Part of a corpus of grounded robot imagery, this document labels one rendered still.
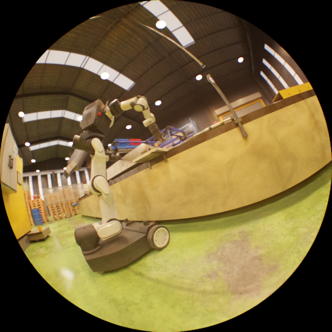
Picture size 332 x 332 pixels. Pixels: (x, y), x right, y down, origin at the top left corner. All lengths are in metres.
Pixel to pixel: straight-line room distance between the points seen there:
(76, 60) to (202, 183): 10.23
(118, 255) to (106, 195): 0.44
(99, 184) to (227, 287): 0.95
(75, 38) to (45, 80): 3.81
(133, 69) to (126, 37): 2.95
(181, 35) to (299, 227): 10.10
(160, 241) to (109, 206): 0.48
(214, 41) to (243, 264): 11.38
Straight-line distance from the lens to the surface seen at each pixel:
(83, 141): 1.00
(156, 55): 9.89
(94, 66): 10.22
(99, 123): 1.07
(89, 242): 0.88
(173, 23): 9.71
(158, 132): 1.14
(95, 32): 9.48
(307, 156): 1.20
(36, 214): 7.23
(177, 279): 0.66
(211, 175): 0.92
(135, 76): 10.39
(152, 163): 1.16
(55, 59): 10.08
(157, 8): 9.60
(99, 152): 0.97
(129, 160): 1.44
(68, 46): 9.72
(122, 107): 1.09
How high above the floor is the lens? 0.51
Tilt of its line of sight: 7 degrees up
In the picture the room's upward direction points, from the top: 19 degrees counter-clockwise
